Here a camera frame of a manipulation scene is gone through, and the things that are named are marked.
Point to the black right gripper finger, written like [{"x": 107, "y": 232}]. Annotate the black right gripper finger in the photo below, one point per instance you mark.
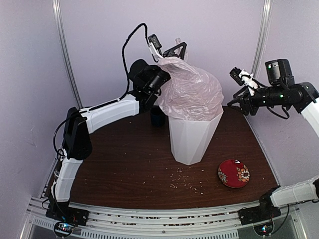
[
  {"x": 236, "y": 102},
  {"x": 239, "y": 92}
]

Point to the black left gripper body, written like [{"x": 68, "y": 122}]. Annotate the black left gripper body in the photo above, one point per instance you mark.
[{"x": 158, "y": 80}]

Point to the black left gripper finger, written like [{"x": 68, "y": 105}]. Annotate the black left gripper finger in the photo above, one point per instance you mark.
[
  {"x": 183, "y": 52},
  {"x": 174, "y": 47}
]

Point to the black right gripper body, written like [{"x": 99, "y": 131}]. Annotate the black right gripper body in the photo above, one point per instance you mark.
[{"x": 275, "y": 96}]

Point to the translucent pink plastic bag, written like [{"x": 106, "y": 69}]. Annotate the translucent pink plastic bag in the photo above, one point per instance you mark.
[{"x": 191, "y": 94}]

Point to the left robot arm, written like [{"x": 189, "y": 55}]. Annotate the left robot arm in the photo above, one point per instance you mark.
[{"x": 80, "y": 124}]

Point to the white faceted trash bin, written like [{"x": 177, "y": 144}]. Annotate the white faceted trash bin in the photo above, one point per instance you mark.
[{"x": 189, "y": 139}]

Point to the dark blue enamel mug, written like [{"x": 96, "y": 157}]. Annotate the dark blue enamel mug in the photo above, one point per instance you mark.
[{"x": 157, "y": 118}]

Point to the red floral plate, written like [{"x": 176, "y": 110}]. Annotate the red floral plate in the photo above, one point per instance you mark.
[{"x": 233, "y": 174}]

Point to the right base circuit board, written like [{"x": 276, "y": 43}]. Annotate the right base circuit board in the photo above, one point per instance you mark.
[{"x": 264, "y": 229}]

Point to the base circuit board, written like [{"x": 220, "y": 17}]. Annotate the base circuit board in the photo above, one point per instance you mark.
[
  {"x": 264, "y": 229},
  {"x": 63, "y": 229}
]

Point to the left base circuit board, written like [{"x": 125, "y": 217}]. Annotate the left base circuit board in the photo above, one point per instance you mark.
[{"x": 63, "y": 229}]

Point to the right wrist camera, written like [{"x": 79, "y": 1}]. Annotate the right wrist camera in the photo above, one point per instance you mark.
[{"x": 244, "y": 79}]

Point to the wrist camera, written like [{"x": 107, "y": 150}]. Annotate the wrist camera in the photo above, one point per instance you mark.
[
  {"x": 155, "y": 47},
  {"x": 244, "y": 79}
]

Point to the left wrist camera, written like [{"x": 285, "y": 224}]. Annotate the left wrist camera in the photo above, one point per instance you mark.
[{"x": 155, "y": 47}]

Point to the aluminium corner post right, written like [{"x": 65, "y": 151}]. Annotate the aluminium corner post right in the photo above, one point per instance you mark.
[{"x": 262, "y": 37}]

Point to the aluminium corner post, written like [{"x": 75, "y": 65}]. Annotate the aluminium corner post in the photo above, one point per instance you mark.
[
  {"x": 262, "y": 37},
  {"x": 65, "y": 53}
]

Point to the aluminium corner post left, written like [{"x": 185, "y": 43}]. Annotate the aluminium corner post left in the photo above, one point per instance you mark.
[{"x": 65, "y": 53}]

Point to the aluminium front rail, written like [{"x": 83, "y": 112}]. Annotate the aluminium front rail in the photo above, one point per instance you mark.
[{"x": 200, "y": 223}]

